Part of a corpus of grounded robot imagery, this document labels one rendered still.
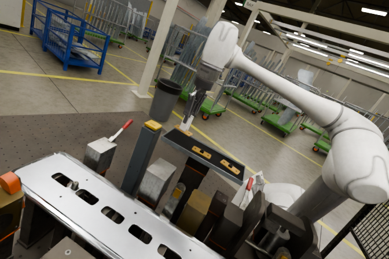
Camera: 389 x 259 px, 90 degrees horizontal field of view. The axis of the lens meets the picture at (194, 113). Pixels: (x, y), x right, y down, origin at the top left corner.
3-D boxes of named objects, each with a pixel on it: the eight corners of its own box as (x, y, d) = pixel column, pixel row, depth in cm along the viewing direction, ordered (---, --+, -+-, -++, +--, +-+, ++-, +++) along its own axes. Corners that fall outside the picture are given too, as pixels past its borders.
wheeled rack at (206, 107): (151, 87, 535) (173, 23, 479) (173, 88, 621) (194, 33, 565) (205, 122, 459) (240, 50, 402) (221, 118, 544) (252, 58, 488)
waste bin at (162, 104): (140, 111, 373) (152, 76, 349) (159, 110, 413) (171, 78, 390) (156, 124, 348) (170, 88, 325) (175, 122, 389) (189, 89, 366)
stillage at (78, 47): (42, 50, 455) (48, 8, 425) (78, 56, 521) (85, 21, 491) (63, 70, 399) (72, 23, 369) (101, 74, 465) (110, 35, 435)
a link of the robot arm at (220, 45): (224, 70, 68) (226, 69, 81) (244, 26, 63) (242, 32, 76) (196, 58, 69) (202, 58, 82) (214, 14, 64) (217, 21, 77)
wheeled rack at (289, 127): (285, 139, 608) (318, 88, 552) (257, 123, 656) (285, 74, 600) (294, 132, 764) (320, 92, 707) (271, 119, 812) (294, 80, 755)
